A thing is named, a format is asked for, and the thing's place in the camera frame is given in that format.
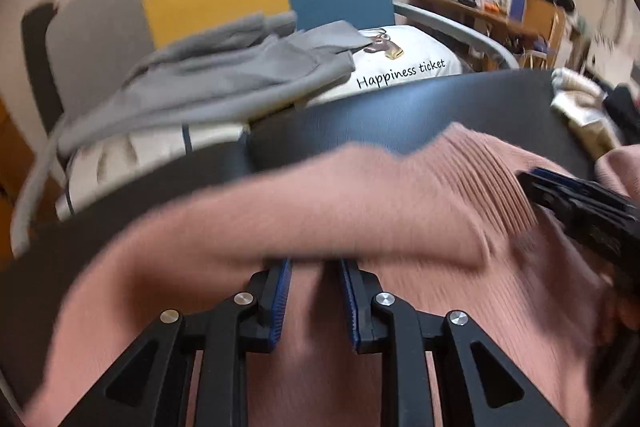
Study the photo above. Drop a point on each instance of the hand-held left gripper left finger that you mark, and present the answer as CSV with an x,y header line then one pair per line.
x,y
282,302

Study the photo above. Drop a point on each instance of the wooden desk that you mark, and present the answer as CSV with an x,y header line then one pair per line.
x,y
480,14

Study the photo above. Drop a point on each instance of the grey cloth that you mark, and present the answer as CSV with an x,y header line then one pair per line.
x,y
225,77

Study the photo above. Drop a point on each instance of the black cloth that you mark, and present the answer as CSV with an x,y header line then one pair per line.
x,y
622,104

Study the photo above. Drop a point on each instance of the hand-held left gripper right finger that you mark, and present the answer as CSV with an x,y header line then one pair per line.
x,y
350,307

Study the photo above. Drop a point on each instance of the white printed cushion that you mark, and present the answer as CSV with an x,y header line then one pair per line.
x,y
410,62

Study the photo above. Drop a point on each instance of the beige cloth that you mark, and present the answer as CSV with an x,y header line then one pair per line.
x,y
585,107

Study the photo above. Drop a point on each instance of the blue folding chair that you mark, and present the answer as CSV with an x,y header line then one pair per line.
x,y
517,2

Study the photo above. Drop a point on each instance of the orange wooden wardrobe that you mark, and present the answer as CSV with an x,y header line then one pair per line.
x,y
12,142

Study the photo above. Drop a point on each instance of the pink knitted sweater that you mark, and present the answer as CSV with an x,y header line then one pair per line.
x,y
350,217

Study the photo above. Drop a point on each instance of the wooden cabinet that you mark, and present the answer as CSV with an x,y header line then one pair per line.
x,y
542,19

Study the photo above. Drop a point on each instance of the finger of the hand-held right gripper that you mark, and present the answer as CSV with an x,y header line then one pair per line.
x,y
575,187
590,227

